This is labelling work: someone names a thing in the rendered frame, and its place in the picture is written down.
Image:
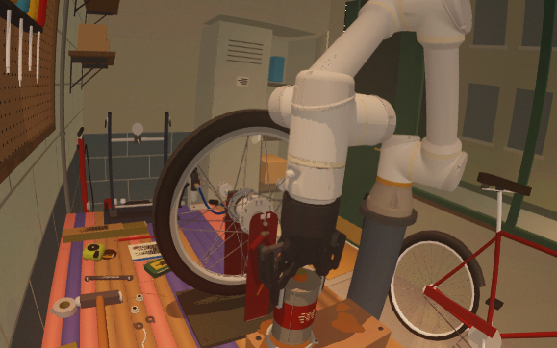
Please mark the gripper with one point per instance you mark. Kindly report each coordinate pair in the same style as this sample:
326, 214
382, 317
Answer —
309, 217

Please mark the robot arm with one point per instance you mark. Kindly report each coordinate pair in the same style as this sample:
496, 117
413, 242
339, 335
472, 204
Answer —
321, 126

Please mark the red stand knob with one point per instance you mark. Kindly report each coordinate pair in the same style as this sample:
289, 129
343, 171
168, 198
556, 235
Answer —
258, 240

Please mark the red oil can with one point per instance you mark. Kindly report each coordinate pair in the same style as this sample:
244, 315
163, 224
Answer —
295, 309

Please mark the red wheel stand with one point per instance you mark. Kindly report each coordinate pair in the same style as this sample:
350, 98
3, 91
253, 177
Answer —
258, 290

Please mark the white wheel hub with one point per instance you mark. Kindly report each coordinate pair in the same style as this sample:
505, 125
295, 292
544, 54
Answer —
244, 208

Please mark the black tyre spoked wheel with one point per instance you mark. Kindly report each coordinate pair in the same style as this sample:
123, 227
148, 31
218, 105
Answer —
164, 203

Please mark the white caliper knob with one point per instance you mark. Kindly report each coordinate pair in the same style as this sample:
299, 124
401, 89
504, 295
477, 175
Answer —
137, 129

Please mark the wooden block base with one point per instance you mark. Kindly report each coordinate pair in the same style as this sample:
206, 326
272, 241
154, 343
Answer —
350, 326

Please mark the orange box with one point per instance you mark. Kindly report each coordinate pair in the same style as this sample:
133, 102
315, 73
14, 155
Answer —
273, 169

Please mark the green box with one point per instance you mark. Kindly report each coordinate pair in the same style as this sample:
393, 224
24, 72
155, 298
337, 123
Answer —
157, 267

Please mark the grey washer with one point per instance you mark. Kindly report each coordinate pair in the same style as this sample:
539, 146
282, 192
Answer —
150, 319
138, 326

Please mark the silver nut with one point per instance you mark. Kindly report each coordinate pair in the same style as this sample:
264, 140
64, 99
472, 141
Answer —
134, 309
139, 297

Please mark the red pencil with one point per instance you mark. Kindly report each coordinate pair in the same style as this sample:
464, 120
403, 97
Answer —
135, 238

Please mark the blue box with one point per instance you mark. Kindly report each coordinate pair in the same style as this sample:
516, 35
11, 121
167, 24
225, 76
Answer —
276, 68

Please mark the brown disc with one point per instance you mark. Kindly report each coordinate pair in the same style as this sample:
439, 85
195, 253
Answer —
110, 254

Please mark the red bicycle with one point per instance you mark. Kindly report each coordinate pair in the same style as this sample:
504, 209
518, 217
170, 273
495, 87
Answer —
496, 271

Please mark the grey metal locker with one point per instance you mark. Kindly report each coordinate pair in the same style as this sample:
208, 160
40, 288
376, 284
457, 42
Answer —
234, 72

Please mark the olive wooden plank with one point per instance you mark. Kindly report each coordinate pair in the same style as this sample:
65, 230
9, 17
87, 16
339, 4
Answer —
103, 231

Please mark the brown wooden mallet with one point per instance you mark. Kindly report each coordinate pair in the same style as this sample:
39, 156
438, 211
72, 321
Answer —
101, 300

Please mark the yellow tape measure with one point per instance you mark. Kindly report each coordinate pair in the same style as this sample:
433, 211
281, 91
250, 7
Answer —
93, 251

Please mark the red floor pump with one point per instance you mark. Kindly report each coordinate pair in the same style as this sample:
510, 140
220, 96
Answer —
82, 169

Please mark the beige tape roll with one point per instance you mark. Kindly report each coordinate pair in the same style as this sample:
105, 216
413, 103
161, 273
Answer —
64, 307

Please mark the green framed window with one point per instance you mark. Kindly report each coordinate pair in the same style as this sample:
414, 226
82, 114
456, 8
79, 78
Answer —
532, 121

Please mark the cardboard box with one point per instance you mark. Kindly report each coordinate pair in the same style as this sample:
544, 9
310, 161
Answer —
93, 37

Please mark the brown pegboard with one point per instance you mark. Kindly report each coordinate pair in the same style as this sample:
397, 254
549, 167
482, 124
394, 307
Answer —
12, 121

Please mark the white hanging tool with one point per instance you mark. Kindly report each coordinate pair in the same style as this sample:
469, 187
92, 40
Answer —
20, 53
30, 48
8, 43

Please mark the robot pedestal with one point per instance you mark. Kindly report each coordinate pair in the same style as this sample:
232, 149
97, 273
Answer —
379, 261

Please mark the dark stand base plate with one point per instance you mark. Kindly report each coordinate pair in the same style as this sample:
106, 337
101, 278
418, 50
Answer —
210, 319

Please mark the black gauge caliper frame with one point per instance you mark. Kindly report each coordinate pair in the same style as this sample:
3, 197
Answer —
125, 208

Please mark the grey wall pipe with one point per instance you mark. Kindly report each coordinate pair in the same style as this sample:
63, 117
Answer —
63, 96

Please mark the brown wall shelf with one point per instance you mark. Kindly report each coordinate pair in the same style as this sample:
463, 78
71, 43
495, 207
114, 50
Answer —
101, 7
93, 58

